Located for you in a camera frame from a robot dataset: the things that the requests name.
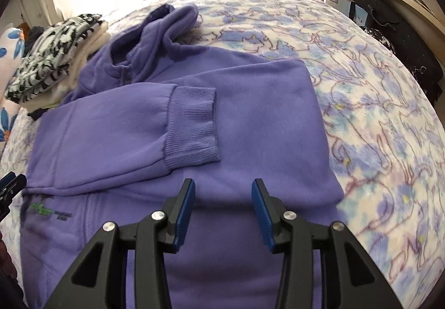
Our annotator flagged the black bag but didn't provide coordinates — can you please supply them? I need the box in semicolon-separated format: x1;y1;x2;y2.
339;0;445;87

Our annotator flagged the floral blue flower pillow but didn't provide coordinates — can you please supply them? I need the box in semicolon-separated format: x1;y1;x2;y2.
0;27;26;143

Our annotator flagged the dark clothes pile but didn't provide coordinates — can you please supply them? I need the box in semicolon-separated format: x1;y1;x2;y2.
21;22;44;48

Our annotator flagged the cream folded garment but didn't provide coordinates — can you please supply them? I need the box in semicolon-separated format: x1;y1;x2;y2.
21;22;112;111

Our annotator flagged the purple zip hoodie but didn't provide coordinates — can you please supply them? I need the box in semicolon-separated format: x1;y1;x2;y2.
19;4;346;309

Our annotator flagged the black white speckled garment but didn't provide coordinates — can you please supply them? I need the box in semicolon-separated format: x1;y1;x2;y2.
362;25;442;104

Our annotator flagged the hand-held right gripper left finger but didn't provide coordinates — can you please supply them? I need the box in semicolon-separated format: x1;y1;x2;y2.
52;178;196;309

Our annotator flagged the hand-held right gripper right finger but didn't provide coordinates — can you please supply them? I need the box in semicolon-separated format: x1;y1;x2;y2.
252;178;395;309

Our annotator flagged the white blue cardboard box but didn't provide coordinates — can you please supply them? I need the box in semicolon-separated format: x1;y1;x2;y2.
327;0;369;26

